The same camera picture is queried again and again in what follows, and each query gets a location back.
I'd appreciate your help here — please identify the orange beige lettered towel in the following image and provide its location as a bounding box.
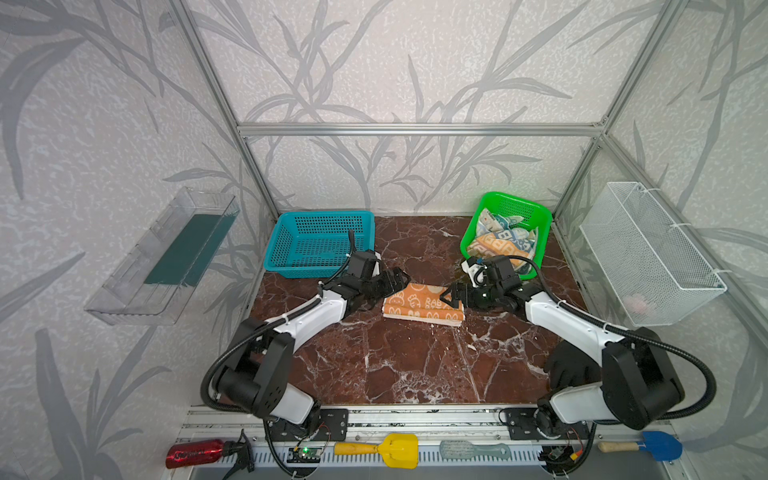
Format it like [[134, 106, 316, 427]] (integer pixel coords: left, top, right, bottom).
[[467, 233, 535, 260]]

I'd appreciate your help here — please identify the orange bunny towel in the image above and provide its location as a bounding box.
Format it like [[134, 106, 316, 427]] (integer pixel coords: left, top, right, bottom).
[[382, 283, 465, 327]]

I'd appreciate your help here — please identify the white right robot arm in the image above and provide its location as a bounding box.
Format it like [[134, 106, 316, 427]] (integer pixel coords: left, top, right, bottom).
[[440, 255, 717, 438]]

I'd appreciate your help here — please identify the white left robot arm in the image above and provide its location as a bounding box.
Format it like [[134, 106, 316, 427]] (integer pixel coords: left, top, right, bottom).
[[199, 232, 411, 439]]

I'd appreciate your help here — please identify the blue bunny towel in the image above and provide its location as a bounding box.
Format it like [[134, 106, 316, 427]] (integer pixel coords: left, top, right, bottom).
[[475, 208, 539, 254]]

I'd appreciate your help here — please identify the teal plastic basket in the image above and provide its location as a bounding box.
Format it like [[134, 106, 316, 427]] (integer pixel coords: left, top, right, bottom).
[[264, 211, 375, 279]]

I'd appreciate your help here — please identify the green plastic basket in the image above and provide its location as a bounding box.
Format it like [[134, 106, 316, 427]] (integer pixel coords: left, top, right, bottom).
[[460, 192, 553, 267]]

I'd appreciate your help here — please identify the black and yellow glove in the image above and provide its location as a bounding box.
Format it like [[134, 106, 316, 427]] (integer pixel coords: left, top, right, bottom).
[[544, 341, 602, 390]]

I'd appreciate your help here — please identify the pale green brush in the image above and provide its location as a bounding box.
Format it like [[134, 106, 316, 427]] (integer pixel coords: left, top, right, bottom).
[[439, 440, 512, 460]]

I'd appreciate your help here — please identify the yellow toy shovel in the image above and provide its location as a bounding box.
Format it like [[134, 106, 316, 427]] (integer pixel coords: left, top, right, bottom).
[[334, 433, 419, 470]]

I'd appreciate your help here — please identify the right controller board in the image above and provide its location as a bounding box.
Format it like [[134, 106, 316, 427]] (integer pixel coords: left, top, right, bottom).
[[539, 445, 584, 466]]

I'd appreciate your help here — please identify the controller board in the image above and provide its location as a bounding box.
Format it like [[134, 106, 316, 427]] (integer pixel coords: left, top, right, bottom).
[[286, 446, 324, 464], [539, 445, 584, 466]]

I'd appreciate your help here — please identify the left controller board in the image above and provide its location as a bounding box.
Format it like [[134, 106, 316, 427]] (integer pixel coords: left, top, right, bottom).
[[286, 446, 324, 464]]

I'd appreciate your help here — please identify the blue toy shovel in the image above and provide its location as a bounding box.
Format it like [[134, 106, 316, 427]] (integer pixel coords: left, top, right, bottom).
[[598, 431, 683, 462]]

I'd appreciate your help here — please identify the red bottle with black trigger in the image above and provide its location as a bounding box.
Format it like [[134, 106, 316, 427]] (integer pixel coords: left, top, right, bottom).
[[165, 430, 255, 480]]

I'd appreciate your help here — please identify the pink object in wire basket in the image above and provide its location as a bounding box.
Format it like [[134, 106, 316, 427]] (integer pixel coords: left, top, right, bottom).
[[622, 294, 651, 315]]

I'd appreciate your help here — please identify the white wire wall basket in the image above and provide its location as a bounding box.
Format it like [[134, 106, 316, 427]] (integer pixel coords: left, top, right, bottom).
[[580, 182, 727, 327]]

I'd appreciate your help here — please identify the aluminium frame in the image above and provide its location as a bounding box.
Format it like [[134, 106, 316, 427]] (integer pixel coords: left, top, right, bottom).
[[167, 0, 768, 421]]

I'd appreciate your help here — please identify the clear plastic wall tray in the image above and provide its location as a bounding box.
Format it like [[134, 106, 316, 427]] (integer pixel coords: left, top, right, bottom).
[[84, 187, 240, 326]]

